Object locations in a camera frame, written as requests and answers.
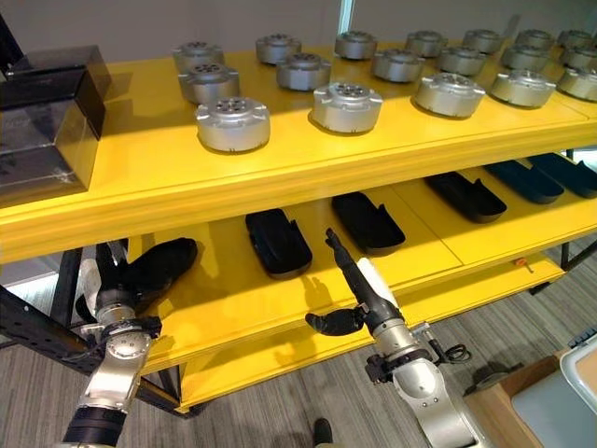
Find dark robot foot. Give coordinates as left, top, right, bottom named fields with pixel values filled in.
left=312, top=417, right=334, bottom=448

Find yellow shelf board with soles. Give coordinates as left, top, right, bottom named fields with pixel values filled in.
left=126, top=156, right=597, bottom=375

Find white plastic box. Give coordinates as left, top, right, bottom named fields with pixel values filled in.
left=509, top=344, right=597, bottom=448

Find black matte box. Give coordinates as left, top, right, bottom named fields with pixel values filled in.
left=0, top=44, right=114, bottom=142

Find black sole-shaped part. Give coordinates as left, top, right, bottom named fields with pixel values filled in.
left=525, top=152, right=597, bottom=200
left=124, top=237, right=200, bottom=315
left=424, top=172, right=508, bottom=226
left=483, top=160, right=566, bottom=206
left=330, top=191, right=407, bottom=258
left=244, top=207, right=313, bottom=281

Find dark round part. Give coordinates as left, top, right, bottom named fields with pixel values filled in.
left=467, top=362, right=524, bottom=399

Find brown cardboard box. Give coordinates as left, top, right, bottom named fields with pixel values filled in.
left=465, top=348, right=597, bottom=448

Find yellow shelf board with motors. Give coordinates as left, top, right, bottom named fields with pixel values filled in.
left=0, top=43, right=597, bottom=266

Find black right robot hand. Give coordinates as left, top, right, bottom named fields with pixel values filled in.
left=305, top=227, right=404, bottom=337

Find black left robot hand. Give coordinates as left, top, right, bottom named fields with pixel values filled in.
left=76, top=240, right=142, bottom=324

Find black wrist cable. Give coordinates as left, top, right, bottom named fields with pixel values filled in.
left=431, top=336, right=473, bottom=367

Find dark glossy plastic box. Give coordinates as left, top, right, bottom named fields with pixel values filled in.
left=0, top=101, right=102, bottom=196

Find yellow lowest shelf board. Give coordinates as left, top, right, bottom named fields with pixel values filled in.
left=178, top=251, right=577, bottom=416

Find silver round motor housing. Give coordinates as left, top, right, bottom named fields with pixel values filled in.
left=194, top=96, right=272, bottom=153
left=462, top=28, right=507, bottom=54
left=556, top=65, right=597, bottom=102
left=514, top=28, right=557, bottom=50
left=436, top=45, right=489, bottom=77
left=255, top=33, right=303, bottom=66
left=370, top=48, right=426, bottom=84
left=177, top=63, right=242, bottom=106
left=413, top=71, right=487, bottom=116
left=556, top=28, right=596, bottom=49
left=172, top=41, right=226, bottom=72
left=404, top=30, right=450, bottom=59
left=312, top=81, right=384, bottom=137
left=490, top=69, right=558, bottom=110
left=334, top=30, right=380, bottom=62
left=500, top=43, right=554, bottom=73
left=560, top=44, right=597, bottom=71
left=275, top=51, right=333, bottom=92

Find black diagonal bar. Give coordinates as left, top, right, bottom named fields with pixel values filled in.
left=0, top=12, right=25, bottom=72

